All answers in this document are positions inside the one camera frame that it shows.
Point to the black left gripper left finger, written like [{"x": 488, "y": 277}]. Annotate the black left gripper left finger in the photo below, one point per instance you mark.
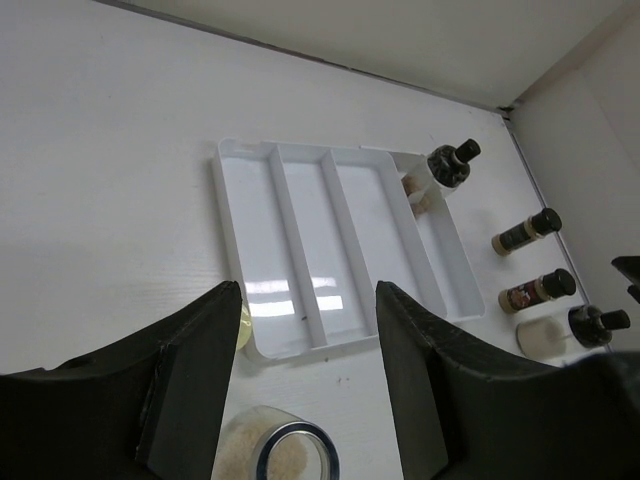
[{"x": 148, "y": 406}]

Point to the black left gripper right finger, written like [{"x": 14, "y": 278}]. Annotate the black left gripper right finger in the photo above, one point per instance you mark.
[{"x": 465, "y": 409}]

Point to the black-capped round bottle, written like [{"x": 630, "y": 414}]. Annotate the black-capped round bottle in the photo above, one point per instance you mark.
[
  {"x": 438, "y": 174},
  {"x": 580, "y": 328}
]

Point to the glass rice jar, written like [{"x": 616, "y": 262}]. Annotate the glass rice jar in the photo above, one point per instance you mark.
[{"x": 265, "y": 442}]

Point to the yellow-lid rice jar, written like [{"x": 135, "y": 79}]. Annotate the yellow-lid rice jar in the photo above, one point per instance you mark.
[{"x": 245, "y": 328}]

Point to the black-lid spice shaker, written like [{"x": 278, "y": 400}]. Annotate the black-lid spice shaker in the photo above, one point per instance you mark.
[
  {"x": 546, "y": 288},
  {"x": 532, "y": 229}
]

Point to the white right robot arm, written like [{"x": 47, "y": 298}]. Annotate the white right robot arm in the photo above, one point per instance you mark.
[{"x": 629, "y": 267}]

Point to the white divided organizer tray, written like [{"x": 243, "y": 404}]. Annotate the white divided organizer tray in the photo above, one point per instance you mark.
[{"x": 311, "y": 230}]

